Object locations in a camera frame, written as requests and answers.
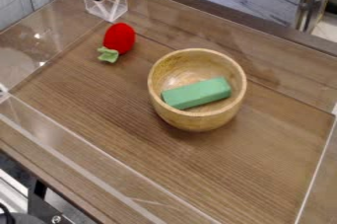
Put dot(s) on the wooden bowl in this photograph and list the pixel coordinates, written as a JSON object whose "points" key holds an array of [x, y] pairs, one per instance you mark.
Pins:
{"points": [[185, 67]]}

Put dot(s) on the clear acrylic tray wall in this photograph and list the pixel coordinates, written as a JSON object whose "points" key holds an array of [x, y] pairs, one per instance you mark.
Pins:
{"points": [[114, 193]]}

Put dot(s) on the green rectangular block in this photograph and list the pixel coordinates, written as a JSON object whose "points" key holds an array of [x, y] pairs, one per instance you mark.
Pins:
{"points": [[198, 94]]}

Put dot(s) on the red plush fruit green leaf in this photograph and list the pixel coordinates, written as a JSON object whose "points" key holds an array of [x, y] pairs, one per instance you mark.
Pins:
{"points": [[118, 42]]}

